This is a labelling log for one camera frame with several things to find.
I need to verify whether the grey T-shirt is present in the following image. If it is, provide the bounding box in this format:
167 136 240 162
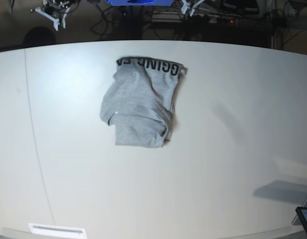
100 57 187 148

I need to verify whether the black power strip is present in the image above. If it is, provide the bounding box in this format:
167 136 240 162
152 14 235 25

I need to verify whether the blue plastic box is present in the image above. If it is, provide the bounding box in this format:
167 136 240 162
106 0 174 6

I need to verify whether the white label plate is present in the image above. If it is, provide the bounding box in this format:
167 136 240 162
29 223 87 239

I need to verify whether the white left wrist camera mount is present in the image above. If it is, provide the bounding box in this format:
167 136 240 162
180 0 205 17

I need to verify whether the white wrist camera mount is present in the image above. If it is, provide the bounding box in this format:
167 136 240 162
180 0 205 17
30 0 74 31

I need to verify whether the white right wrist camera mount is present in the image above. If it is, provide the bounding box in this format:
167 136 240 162
30 0 74 31

